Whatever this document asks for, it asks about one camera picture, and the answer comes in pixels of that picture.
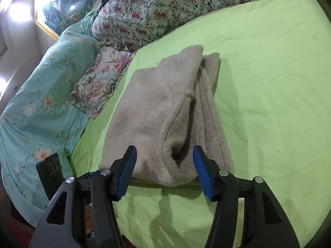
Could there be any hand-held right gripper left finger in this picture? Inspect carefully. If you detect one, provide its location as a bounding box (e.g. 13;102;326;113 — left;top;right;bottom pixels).
28;145;137;248

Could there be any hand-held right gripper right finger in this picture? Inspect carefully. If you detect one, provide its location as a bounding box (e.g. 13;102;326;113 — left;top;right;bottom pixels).
193;145;300;248

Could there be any beige knit sweater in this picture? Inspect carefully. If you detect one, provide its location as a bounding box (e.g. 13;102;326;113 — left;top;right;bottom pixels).
99;45;235;187

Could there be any teal floral quilt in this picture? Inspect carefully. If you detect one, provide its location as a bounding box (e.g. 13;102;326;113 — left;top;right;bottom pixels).
0;11;104;226

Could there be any small ruffled floral pillow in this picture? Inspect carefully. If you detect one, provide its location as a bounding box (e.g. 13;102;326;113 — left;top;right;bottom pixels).
68;46;138;120

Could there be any green bed sheet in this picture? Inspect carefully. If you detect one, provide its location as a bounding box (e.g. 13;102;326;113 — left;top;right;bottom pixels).
69;0;331;248

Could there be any white red-flowered quilt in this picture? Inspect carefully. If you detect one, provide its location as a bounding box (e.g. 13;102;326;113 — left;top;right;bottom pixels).
91;0;312;55

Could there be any gold-framed landscape painting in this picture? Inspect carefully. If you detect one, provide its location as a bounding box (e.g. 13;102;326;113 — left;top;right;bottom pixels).
33;0;105;41

